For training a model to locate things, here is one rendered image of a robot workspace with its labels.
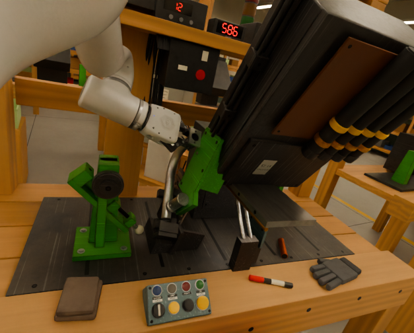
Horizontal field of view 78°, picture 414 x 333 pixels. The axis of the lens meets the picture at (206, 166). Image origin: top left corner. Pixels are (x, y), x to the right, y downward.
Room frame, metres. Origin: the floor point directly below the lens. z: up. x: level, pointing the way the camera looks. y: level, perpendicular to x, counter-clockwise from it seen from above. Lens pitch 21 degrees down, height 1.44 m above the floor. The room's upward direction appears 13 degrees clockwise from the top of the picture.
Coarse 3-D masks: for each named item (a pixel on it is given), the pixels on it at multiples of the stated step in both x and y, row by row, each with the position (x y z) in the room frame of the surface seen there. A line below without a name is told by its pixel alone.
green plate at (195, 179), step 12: (204, 132) 0.76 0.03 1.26; (204, 144) 0.73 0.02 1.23; (216, 144) 0.67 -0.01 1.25; (204, 156) 0.69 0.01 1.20; (216, 156) 0.66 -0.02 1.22; (192, 168) 0.72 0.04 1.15; (204, 168) 0.66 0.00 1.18; (216, 168) 0.68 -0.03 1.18; (192, 180) 0.68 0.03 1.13; (204, 180) 0.67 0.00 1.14; (216, 180) 0.68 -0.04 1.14; (216, 192) 0.69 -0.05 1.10
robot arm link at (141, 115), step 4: (140, 100) 0.68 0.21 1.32; (140, 104) 0.66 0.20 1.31; (144, 104) 0.67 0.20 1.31; (148, 104) 0.69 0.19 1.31; (140, 108) 0.66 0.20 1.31; (144, 108) 0.66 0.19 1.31; (148, 108) 0.67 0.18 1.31; (140, 112) 0.65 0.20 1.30; (144, 112) 0.66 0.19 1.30; (136, 116) 0.65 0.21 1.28; (140, 116) 0.65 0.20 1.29; (144, 116) 0.66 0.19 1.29; (136, 120) 0.65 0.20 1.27; (140, 120) 0.65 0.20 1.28; (144, 120) 0.67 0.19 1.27; (132, 124) 0.65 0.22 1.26; (136, 124) 0.65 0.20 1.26; (140, 124) 0.66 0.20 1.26; (132, 128) 0.66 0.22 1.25; (136, 128) 0.65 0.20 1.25
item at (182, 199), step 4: (176, 196) 0.64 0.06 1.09; (180, 196) 0.64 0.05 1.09; (184, 196) 0.64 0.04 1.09; (172, 200) 0.65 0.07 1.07; (176, 200) 0.63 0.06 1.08; (180, 200) 0.63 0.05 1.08; (184, 200) 0.63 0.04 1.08; (188, 200) 0.64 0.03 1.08; (168, 204) 0.66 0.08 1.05; (172, 204) 0.64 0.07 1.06; (176, 204) 0.63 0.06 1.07; (180, 204) 0.62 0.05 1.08; (184, 204) 0.63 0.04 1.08; (168, 208) 0.65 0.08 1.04; (172, 208) 0.65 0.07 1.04; (176, 208) 0.64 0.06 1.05; (172, 212) 0.66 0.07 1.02
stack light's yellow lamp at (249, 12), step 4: (244, 4) 1.12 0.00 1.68; (248, 4) 1.11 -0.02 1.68; (252, 4) 1.10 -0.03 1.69; (244, 8) 1.12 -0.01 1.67; (248, 8) 1.11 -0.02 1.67; (252, 8) 1.11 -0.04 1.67; (256, 8) 1.12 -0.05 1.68; (244, 12) 1.11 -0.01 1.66; (248, 12) 1.10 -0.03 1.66; (252, 12) 1.11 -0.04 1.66; (248, 16) 1.11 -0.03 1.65; (252, 16) 1.11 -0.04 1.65
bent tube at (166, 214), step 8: (192, 128) 0.76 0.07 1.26; (192, 136) 0.78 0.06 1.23; (200, 136) 0.76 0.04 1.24; (192, 144) 0.73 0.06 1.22; (176, 152) 0.79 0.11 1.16; (176, 160) 0.79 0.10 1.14; (168, 168) 0.78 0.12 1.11; (168, 176) 0.76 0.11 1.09; (168, 184) 0.74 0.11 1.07; (168, 192) 0.72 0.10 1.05; (168, 200) 0.70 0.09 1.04; (168, 216) 0.66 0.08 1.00
